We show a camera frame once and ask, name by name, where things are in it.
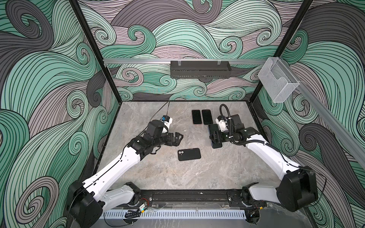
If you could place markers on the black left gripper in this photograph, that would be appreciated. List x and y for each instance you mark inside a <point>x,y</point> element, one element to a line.
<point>176,141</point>

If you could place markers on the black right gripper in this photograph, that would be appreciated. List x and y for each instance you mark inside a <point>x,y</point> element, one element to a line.
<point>217,135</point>

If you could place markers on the black phone ribbed back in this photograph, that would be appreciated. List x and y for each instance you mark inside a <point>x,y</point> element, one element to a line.
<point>196,116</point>

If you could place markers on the black phone case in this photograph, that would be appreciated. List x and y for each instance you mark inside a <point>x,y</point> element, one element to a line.
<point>189,154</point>

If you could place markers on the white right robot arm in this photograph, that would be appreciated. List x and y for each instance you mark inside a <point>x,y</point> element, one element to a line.
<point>298,185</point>

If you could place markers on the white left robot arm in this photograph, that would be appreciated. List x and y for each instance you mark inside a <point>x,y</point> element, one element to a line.
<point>88,199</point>

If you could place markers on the black phone glossy screen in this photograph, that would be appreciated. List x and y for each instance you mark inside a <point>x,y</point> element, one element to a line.
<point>207,117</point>

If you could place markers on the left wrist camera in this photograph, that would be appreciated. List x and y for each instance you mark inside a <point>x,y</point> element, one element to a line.
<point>157,128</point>

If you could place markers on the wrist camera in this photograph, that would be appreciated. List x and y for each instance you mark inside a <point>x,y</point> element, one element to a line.
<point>228,122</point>
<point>157,128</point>

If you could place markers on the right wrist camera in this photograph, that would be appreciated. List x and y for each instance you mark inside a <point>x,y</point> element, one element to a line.
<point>228,122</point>

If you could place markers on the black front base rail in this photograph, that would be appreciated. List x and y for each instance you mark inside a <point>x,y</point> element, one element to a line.
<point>231,197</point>

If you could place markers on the black wall tray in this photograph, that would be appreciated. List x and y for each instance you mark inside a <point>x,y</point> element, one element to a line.
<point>198,69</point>

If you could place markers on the white slotted cable duct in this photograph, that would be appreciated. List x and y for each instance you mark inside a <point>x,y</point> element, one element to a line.
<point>192,214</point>

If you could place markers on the clear plastic wall bin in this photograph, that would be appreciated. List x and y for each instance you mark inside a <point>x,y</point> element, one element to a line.
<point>278,79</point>

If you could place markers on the aluminium right wall rail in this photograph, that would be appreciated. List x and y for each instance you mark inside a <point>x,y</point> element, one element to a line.
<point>337,105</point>

